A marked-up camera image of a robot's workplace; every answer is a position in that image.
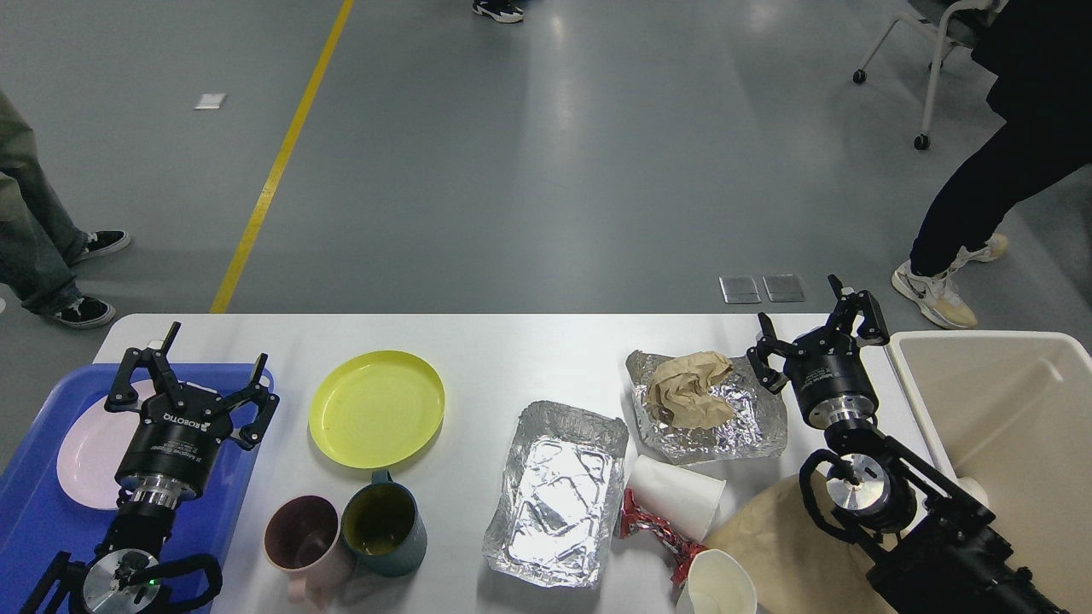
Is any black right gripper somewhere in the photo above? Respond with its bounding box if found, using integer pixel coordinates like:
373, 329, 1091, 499
747, 275, 890, 429

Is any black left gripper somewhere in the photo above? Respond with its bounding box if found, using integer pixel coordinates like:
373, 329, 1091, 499
105, 321, 281, 501

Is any pink mug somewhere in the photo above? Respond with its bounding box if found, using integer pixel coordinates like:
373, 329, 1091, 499
263, 495, 356, 613

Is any yellow plastic plate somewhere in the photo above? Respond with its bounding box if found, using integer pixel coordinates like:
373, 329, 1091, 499
308, 350, 446, 469

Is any teal mug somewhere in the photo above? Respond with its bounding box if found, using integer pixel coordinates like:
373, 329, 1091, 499
340, 469, 427, 576

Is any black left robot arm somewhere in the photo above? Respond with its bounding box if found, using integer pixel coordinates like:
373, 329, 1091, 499
3, 323, 280, 613

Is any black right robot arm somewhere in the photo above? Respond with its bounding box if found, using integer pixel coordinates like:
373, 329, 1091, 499
747, 275, 1060, 613

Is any right floor metal plate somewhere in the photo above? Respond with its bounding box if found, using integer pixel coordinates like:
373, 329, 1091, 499
762, 275, 806, 303

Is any floor metal plate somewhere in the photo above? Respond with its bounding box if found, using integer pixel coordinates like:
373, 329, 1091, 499
719, 275, 762, 304
762, 275, 806, 303

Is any left floor metal plate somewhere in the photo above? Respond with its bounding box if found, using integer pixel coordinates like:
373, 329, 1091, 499
719, 275, 762, 304

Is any pink plate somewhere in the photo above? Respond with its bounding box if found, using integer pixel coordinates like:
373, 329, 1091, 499
57, 395, 140, 512

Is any crumpled foil sheet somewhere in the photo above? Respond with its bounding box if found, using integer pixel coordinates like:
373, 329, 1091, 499
625, 350, 788, 467

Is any crumpled brown paper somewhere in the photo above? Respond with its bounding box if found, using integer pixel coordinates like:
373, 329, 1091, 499
645, 350, 735, 429

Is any blue plastic tray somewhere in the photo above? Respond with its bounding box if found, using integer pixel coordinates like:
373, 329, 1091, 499
1, 364, 258, 613

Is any beige plastic bin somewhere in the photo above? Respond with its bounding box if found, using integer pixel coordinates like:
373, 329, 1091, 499
886, 331, 1091, 613

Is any lying white paper cup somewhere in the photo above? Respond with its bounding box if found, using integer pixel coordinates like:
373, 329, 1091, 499
627, 454, 727, 542

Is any brown paper bag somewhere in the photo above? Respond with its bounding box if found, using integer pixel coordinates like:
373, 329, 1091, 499
705, 477, 894, 613

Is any red snack wrapper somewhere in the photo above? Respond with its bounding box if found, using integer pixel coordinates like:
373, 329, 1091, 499
618, 487, 707, 589

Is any upright white paper cup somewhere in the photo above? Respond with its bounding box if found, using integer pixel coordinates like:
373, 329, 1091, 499
674, 550, 759, 613

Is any white floor label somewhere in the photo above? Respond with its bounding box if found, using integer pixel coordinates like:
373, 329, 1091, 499
194, 93, 227, 110

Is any aluminium foil tray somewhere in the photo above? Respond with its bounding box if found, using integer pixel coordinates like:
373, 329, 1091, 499
480, 401, 630, 589

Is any white rolling chair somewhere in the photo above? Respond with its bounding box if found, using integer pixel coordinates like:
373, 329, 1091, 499
851, 1, 1007, 151

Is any person in black coat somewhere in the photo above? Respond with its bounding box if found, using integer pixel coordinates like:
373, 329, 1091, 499
891, 1, 1091, 329

